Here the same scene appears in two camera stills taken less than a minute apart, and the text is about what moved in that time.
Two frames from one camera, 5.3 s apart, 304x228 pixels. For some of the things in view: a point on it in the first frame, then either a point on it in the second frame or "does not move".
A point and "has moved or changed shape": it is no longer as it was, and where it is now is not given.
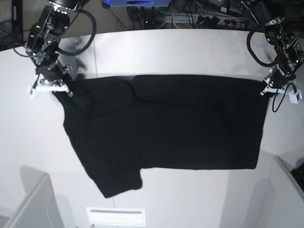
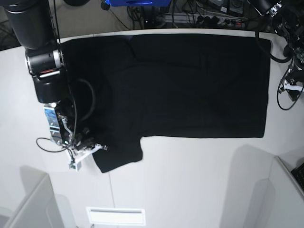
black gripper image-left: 55,71 → 83,139
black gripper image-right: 279,78 → 295,75
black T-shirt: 120,126 has moved or changed shape
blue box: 138,3 does not move
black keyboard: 299,173 does not move
